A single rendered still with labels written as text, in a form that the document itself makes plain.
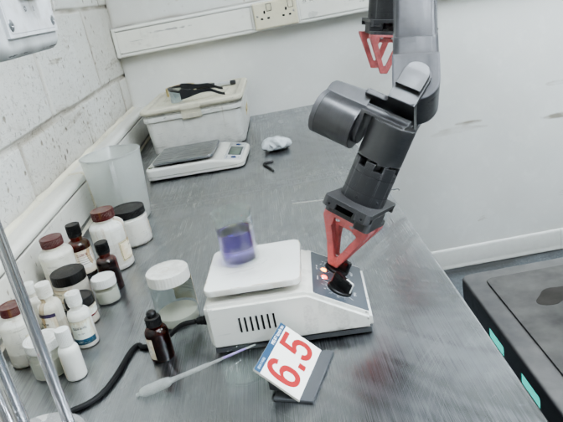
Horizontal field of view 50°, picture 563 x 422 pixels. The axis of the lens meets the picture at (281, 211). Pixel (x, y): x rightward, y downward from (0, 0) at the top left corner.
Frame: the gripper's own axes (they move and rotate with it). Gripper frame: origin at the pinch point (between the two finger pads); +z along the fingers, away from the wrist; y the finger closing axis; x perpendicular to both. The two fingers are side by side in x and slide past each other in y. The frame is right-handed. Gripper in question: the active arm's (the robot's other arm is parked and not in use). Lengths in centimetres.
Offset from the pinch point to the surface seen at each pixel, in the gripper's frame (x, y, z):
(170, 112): -82, -69, 15
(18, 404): -0.8, 49.7, -3.1
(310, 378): 6.9, 15.6, 7.3
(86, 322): -24.0, 16.1, 19.1
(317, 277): 0.0, 5.2, 1.2
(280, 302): -1.1, 11.5, 3.5
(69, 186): -63, -17, 22
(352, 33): -62, -129, -22
